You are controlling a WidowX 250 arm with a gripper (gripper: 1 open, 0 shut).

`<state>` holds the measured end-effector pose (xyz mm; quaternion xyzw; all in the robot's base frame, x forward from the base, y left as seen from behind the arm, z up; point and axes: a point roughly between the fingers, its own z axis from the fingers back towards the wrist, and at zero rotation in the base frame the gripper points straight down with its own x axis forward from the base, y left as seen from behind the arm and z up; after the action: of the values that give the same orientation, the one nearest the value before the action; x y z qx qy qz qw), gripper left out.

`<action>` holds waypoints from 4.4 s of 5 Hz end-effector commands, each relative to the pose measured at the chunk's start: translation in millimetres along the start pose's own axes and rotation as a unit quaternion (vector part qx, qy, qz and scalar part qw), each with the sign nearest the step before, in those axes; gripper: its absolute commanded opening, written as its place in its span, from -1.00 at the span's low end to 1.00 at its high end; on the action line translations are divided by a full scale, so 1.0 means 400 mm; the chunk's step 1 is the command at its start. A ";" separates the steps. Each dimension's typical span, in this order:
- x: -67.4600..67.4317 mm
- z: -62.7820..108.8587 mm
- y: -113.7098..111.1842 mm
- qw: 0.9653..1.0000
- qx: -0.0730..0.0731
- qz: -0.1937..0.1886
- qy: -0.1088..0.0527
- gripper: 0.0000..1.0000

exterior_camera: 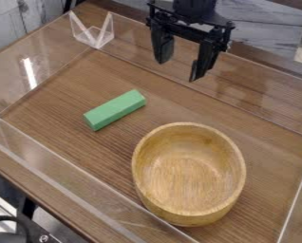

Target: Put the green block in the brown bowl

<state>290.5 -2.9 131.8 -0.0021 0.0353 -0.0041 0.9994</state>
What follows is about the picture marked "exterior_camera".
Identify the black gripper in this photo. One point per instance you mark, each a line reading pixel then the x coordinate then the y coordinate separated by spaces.
pixel 193 20

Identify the green rectangular block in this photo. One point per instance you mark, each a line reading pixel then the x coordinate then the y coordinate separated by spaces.
pixel 114 109

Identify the brown wooden bowl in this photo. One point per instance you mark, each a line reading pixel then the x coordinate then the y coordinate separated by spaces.
pixel 189 171

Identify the clear acrylic corner bracket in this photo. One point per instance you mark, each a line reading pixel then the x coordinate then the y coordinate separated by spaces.
pixel 96 37

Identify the black table leg bracket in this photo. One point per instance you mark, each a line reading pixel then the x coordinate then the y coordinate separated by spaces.
pixel 38 234

